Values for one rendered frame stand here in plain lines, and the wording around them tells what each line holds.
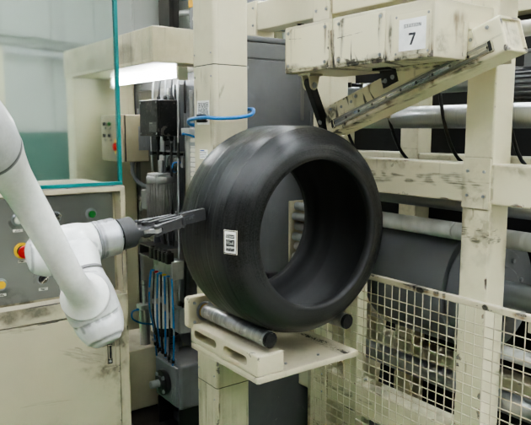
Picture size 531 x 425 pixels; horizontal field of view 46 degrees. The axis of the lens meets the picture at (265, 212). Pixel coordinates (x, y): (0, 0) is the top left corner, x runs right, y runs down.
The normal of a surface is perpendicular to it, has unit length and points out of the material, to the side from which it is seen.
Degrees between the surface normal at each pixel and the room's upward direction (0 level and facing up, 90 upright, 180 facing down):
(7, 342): 90
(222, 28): 90
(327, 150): 79
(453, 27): 90
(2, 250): 90
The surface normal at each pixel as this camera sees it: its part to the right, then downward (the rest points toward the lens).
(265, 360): 0.58, 0.11
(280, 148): 0.11, -0.54
